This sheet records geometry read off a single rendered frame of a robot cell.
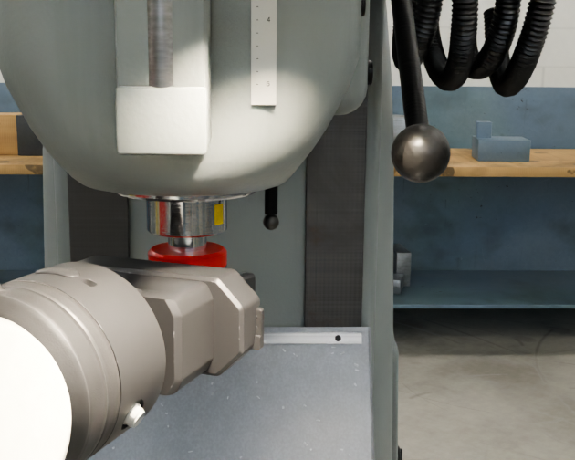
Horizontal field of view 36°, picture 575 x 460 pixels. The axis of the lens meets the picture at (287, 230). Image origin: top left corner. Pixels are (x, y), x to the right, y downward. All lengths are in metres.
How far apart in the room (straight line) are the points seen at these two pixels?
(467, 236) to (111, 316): 4.58
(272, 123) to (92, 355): 0.14
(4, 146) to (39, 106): 3.96
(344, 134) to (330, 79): 0.45
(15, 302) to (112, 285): 0.06
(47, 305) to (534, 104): 4.62
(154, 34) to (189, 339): 0.15
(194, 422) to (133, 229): 0.21
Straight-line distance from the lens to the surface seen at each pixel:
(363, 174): 0.90
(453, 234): 4.92
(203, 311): 0.46
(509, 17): 0.75
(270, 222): 0.53
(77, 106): 0.44
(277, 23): 0.43
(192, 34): 0.40
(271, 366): 0.93
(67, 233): 0.93
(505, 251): 5.01
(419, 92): 0.48
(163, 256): 0.52
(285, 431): 0.92
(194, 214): 0.51
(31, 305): 0.38
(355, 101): 0.63
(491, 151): 4.25
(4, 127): 4.41
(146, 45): 0.40
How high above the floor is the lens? 1.39
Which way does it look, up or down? 12 degrees down
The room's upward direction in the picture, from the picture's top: 1 degrees clockwise
